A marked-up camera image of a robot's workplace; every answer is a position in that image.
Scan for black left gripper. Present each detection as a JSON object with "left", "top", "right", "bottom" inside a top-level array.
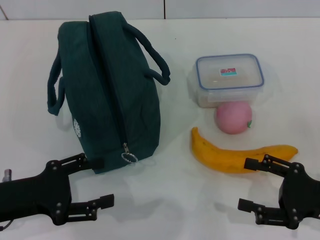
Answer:
[{"left": 0, "top": 152, "right": 116, "bottom": 226}]

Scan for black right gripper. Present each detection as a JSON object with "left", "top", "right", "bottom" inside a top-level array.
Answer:
[{"left": 237, "top": 154, "right": 320, "bottom": 230}]

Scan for yellow banana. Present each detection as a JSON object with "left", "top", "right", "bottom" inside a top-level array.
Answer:
[{"left": 191, "top": 126, "right": 299, "bottom": 174}]

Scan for pink toy peach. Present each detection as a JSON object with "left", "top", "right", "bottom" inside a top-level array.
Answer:
[{"left": 215, "top": 101, "right": 254, "bottom": 135}]

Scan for dark teal insulated lunch bag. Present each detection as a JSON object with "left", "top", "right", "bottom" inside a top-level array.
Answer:
[{"left": 46, "top": 10, "right": 171, "bottom": 175}]

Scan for clear plastic food container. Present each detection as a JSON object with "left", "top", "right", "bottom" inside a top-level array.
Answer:
[{"left": 192, "top": 52, "right": 265, "bottom": 109}]

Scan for left arm cable with plug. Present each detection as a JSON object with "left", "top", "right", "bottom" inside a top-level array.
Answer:
[{"left": 0, "top": 168, "right": 14, "bottom": 230}]

